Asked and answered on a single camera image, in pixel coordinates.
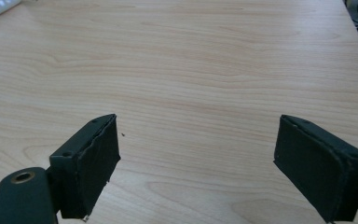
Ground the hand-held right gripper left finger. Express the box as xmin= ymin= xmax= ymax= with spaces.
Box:
xmin=48 ymin=113 xmax=121 ymax=219

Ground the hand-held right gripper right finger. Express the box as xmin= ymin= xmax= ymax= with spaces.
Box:
xmin=272 ymin=114 xmax=358 ymax=224

